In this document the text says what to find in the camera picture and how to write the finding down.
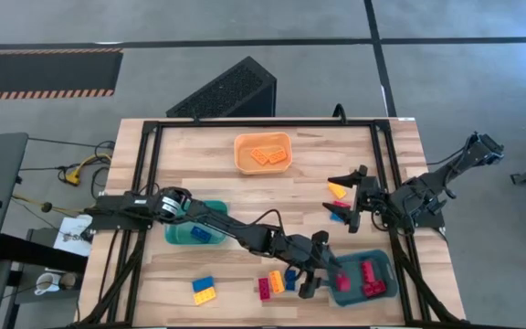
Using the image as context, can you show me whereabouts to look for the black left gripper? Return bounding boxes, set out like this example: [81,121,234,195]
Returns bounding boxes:
[289,230,342,301]

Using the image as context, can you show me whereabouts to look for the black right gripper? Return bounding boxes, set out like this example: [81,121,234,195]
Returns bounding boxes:
[321,164,382,233]

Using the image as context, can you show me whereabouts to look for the dark teal plastic bin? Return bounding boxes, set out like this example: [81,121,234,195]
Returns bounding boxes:
[325,249,400,308]

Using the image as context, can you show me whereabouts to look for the orange plastic bin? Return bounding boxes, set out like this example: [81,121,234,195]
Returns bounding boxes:
[234,132,294,176]

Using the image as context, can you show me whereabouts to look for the light teal plastic bin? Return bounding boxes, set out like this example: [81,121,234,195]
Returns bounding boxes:
[163,199,230,247]

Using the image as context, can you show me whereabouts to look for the black mesh computer tower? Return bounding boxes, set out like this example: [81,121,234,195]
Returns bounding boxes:
[165,56,278,120]

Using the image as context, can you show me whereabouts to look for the white printed paper sheet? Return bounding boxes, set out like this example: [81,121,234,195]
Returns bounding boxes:
[52,214,94,258]

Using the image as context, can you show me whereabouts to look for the brown round cup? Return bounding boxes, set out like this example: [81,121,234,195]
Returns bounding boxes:
[58,272,80,292]

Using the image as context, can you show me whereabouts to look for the white mug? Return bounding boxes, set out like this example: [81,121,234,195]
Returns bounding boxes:
[33,272,61,297]

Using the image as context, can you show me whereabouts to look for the black side stand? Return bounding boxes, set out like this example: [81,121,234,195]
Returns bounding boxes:
[0,231,89,275]

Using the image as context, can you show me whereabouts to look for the gray desk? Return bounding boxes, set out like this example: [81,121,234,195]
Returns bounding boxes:
[0,132,30,269]

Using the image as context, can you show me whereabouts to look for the black hazard-striped floor mat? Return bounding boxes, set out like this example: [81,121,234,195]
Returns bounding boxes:
[0,48,125,101]

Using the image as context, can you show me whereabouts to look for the black cable loop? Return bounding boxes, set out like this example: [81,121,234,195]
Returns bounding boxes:
[331,102,348,124]

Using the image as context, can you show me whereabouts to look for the black aluminium rig frame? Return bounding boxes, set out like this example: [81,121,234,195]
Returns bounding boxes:
[78,117,463,329]

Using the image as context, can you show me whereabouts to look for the yellow power plug cable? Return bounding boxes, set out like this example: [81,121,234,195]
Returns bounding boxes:
[57,153,112,186]

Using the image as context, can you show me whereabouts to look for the yellow-black cable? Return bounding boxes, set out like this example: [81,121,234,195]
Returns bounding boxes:
[11,194,91,217]

